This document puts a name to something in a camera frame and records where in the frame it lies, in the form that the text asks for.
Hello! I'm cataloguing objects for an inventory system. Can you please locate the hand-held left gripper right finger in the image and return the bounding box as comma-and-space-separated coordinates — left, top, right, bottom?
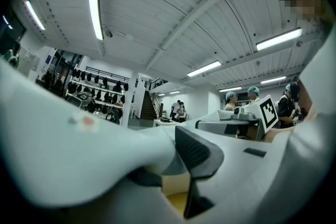
174, 125, 225, 220

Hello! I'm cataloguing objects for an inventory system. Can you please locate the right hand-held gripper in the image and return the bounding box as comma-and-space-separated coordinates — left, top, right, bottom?
195, 95, 279, 158

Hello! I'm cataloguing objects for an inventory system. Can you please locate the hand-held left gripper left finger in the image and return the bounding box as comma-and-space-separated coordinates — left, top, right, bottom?
128, 168, 163, 188

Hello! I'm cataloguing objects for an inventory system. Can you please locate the person's right forearm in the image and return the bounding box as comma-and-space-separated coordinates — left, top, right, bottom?
264, 127, 293, 143

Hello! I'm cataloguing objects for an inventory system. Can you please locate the wooden table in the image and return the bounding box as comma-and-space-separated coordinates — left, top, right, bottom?
165, 192, 190, 215

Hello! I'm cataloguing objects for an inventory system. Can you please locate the white background table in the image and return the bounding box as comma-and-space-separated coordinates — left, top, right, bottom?
153, 118, 186, 128

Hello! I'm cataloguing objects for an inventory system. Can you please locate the dark staircase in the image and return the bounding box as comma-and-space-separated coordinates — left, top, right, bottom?
140, 90, 161, 121

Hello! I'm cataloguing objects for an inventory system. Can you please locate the ceiling tube light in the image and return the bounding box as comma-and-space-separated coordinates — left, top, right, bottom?
255, 27, 303, 51
186, 60, 222, 78
24, 0, 46, 31
88, 0, 104, 41
260, 76, 287, 85

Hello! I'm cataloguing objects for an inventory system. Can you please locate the shelf of black bags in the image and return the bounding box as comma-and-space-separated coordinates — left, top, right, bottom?
65, 66, 130, 125

